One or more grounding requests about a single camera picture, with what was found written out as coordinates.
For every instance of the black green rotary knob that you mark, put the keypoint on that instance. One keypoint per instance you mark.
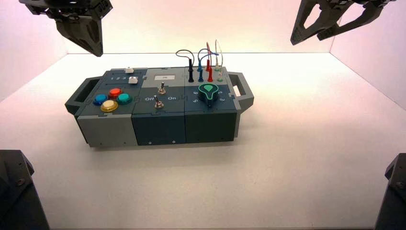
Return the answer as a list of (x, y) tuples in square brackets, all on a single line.
[(208, 92)]

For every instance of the red round push button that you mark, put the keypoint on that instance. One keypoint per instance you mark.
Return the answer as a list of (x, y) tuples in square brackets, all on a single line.
[(115, 92)]

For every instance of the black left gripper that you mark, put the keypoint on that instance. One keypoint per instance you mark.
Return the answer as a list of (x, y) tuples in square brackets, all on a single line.
[(79, 8)]

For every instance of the metal toggle switch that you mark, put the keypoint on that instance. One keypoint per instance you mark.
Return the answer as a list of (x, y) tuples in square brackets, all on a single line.
[(158, 102), (162, 89)]

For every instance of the yellow round push button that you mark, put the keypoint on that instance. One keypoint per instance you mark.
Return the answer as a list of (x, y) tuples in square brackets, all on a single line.
[(109, 105)]

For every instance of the white slider switch cap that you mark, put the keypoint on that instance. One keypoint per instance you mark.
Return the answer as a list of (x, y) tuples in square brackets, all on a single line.
[(129, 70), (133, 80)]

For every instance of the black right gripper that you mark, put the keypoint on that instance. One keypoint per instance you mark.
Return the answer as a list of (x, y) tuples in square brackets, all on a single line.
[(364, 2)]

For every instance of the green round push button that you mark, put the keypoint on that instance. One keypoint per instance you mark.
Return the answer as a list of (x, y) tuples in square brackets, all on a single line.
[(124, 98)]

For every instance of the grey and teal control box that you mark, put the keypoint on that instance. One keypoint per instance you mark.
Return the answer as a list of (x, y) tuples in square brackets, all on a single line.
[(165, 123)]

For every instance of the blue round push button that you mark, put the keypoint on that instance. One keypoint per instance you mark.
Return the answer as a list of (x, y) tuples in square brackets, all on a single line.
[(100, 99)]

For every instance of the white label plate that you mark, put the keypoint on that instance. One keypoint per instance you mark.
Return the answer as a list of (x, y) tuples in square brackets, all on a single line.
[(165, 77)]

